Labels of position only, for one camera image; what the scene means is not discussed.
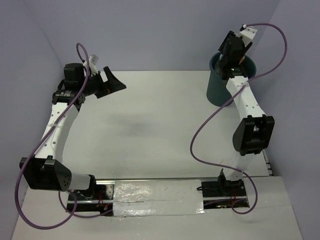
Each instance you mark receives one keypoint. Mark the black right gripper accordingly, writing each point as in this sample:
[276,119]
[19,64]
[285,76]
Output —
[221,48]

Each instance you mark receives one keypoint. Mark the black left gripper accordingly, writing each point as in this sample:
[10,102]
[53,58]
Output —
[112,85]

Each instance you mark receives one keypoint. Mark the orange bottle blue label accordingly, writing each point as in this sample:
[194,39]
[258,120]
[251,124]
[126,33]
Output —
[242,59]

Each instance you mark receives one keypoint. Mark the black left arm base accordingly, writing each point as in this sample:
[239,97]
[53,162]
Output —
[98,201]

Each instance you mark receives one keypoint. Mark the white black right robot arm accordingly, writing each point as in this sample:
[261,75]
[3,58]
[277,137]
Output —
[255,127]

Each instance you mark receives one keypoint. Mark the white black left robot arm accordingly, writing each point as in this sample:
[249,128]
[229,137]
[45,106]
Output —
[45,169]

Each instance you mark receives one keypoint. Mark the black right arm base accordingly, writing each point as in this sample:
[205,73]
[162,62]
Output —
[215,189]

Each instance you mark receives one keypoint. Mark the dark green ribbed bin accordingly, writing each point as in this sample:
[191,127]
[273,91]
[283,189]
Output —
[216,92]

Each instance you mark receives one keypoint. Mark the white foil covered panel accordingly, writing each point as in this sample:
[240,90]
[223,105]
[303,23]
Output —
[157,198]

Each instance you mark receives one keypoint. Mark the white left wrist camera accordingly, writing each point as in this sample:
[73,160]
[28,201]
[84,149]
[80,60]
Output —
[92,60]

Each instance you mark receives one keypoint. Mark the aluminium table edge rail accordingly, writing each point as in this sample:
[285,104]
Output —
[268,164]

